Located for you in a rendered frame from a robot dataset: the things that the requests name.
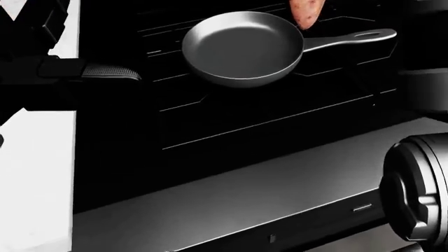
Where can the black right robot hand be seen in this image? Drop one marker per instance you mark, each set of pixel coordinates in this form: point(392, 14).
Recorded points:
point(425, 89)

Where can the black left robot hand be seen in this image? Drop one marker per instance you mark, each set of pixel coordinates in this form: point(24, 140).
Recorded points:
point(59, 68)

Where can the reddish brown sweet potato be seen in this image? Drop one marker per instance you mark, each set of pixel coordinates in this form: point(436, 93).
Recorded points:
point(305, 13)

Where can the grey metal frying pan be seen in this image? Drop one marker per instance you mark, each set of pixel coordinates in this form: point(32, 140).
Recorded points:
point(241, 48)

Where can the black glass steel stove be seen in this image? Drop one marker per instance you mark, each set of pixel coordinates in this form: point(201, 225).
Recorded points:
point(224, 168)

